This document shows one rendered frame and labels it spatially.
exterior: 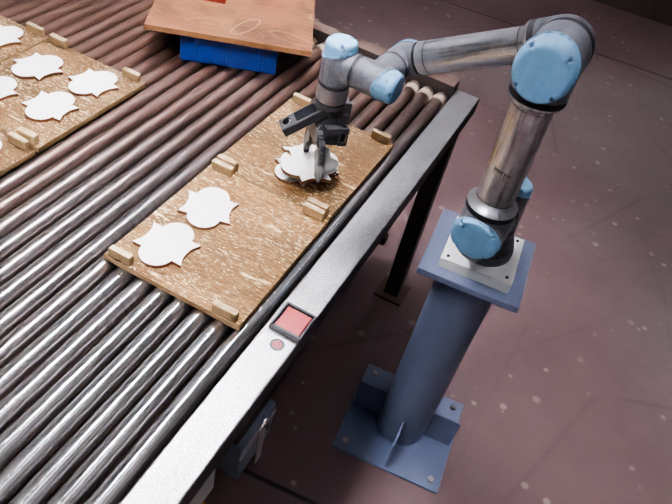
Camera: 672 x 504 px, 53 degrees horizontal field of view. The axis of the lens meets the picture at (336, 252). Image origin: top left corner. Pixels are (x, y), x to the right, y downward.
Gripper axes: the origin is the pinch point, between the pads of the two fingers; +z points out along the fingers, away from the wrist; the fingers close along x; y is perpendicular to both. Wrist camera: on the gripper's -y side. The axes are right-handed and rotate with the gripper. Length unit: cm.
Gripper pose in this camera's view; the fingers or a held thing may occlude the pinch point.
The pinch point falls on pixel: (309, 166)
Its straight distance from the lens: 173.4
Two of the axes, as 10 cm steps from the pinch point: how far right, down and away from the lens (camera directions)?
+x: -2.9, -7.1, 6.4
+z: -1.8, 7.0, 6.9
